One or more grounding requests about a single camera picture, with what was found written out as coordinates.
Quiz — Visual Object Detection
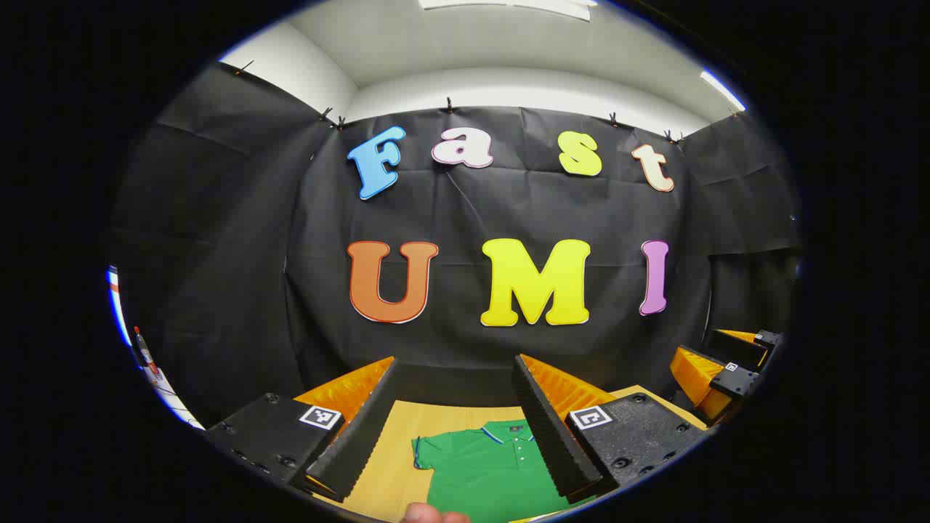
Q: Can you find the black backdrop cloth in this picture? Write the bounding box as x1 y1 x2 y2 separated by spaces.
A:
109 62 804 429

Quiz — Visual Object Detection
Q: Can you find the red-capped plastic bottle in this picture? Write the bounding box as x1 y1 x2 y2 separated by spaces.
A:
133 327 158 376

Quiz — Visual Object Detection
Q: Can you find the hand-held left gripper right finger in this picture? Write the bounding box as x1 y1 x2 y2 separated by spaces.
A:
511 354 709 503

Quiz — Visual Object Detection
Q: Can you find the ceiling light panel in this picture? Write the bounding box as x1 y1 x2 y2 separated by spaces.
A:
419 0 598 21

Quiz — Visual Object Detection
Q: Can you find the green T-shirt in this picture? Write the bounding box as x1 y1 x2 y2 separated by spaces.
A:
411 419 597 523

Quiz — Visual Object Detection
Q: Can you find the white display board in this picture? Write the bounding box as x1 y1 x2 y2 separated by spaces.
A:
107 265 135 357

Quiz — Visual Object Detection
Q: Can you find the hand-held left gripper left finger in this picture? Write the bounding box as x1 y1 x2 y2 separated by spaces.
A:
206 356 400 503

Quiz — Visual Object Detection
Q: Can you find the white side desk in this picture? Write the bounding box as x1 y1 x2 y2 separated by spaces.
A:
142 363 205 431

